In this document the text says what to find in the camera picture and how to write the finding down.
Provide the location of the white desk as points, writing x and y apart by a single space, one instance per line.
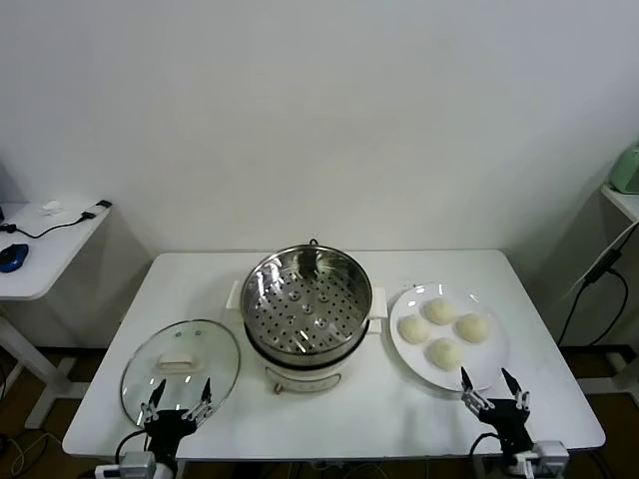
624 202

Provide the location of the perforated steel steamer basket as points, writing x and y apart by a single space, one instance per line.
259 284

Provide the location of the small white object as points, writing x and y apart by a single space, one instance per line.
50 207

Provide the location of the pale green appliance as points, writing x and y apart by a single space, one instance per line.
628 172

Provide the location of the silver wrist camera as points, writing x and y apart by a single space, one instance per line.
549 454
135 465

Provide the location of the blue computer mouse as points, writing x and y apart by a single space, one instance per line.
12 257

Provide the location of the white side table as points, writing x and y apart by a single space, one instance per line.
50 249

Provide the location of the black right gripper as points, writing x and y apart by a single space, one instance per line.
506 421

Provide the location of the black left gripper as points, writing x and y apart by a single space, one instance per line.
167 429

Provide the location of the round white plate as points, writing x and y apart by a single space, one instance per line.
479 364

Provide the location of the black power adapter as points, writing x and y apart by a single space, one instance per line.
604 265

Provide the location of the white steamed baozi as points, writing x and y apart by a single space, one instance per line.
444 353
472 328
439 310
413 329

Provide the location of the thin white strip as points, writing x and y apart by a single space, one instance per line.
619 242

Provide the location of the stainless steel steamer pot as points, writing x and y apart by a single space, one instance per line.
299 374

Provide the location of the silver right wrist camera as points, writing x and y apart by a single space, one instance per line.
549 454

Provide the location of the oval glass pot lid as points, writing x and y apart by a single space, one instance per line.
150 344

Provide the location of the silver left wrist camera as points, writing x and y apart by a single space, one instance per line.
135 465

